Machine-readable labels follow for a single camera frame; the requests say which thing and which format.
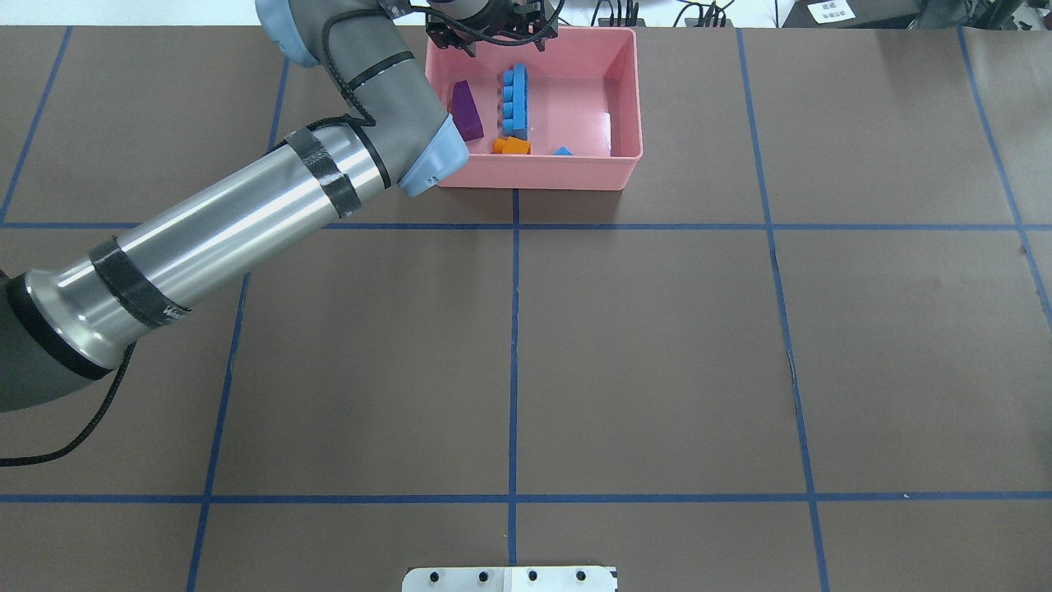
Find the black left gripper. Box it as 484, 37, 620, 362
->
425, 1, 562, 57

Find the long blue toy block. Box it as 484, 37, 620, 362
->
501, 63, 529, 140

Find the purple toy block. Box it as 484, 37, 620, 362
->
450, 80, 485, 142

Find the orange toy block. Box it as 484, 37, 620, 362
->
491, 137, 531, 155

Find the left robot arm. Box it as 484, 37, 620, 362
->
1, 1, 564, 412

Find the pink plastic box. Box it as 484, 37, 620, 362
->
424, 27, 644, 192

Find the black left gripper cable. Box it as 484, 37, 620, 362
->
0, 0, 568, 469

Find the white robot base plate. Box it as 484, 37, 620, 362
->
401, 565, 619, 591

